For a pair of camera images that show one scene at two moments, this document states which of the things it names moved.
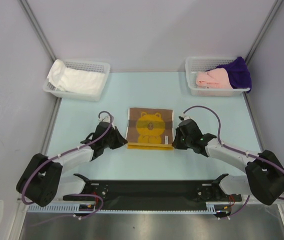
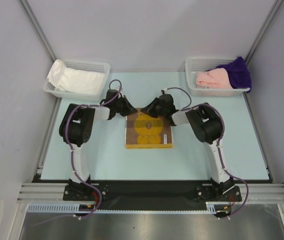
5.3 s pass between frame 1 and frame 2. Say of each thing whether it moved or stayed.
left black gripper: moved
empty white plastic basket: stayed
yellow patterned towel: stayed
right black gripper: moved
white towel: stayed
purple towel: stayed
